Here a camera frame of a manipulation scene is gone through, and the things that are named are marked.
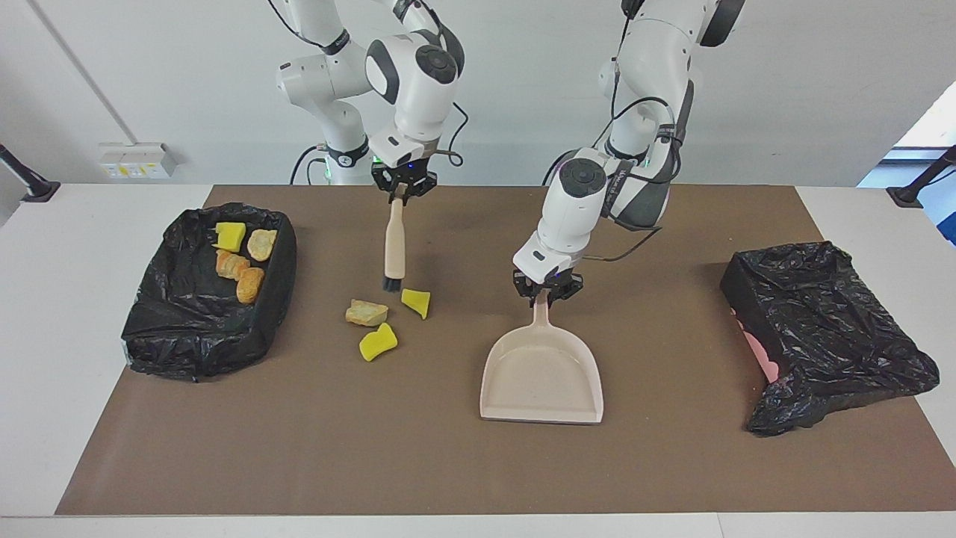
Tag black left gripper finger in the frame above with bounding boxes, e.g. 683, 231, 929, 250
549, 270, 585, 307
512, 269, 544, 304

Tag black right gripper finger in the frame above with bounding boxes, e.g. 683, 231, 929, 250
403, 166, 439, 201
372, 164, 404, 204

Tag beige hand brush black bristles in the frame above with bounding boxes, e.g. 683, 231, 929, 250
382, 187, 408, 294

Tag beige plastic dustpan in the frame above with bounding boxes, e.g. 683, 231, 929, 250
479, 295, 604, 425

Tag pale greenish bread chunk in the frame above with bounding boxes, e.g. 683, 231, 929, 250
345, 299, 389, 328

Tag pale puffed pastry chunk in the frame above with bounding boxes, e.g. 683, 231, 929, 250
246, 229, 279, 262

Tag rounded yellow sponge piece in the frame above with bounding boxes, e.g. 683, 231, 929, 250
359, 323, 398, 362

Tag notched yellow sponge piece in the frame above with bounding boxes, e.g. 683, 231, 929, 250
213, 221, 247, 253

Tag brown bread roll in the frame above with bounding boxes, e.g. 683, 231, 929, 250
236, 267, 265, 305

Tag orange striped croissant piece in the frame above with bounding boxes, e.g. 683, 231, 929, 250
215, 250, 251, 281

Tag pink bin with black bag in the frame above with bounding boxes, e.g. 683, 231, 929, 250
719, 241, 940, 438

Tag brown table mat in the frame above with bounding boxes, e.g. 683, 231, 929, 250
54, 185, 956, 516

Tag black clamp stand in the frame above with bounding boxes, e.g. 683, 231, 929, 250
886, 144, 956, 209
0, 142, 62, 204

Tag blue panel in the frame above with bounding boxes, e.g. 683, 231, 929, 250
922, 187, 956, 247

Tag window with dark sill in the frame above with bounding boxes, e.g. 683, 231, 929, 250
893, 81, 956, 161

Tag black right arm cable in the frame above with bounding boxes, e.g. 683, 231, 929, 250
267, 0, 468, 169

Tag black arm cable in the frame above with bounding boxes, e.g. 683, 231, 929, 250
581, 19, 684, 262
267, 0, 468, 169

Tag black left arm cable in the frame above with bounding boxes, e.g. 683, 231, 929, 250
581, 19, 684, 262

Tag white wall socket box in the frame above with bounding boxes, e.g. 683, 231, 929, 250
98, 141, 179, 179

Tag white wall conduit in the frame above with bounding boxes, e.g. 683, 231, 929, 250
28, 0, 137, 144

